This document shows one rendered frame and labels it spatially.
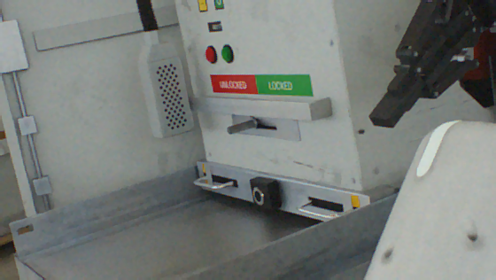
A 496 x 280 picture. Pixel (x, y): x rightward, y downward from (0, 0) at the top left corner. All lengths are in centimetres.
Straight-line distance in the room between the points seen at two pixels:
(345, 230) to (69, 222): 60
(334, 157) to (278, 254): 22
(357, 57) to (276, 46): 17
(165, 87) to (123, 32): 25
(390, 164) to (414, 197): 60
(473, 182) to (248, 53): 81
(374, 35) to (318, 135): 18
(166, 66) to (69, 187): 39
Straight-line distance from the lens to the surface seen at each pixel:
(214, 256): 123
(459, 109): 127
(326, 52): 114
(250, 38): 130
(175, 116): 145
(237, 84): 137
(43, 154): 166
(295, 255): 105
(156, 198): 155
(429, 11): 92
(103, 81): 166
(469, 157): 57
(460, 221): 55
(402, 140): 119
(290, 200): 130
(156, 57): 143
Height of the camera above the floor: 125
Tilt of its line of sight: 11 degrees down
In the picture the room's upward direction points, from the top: 11 degrees counter-clockwise
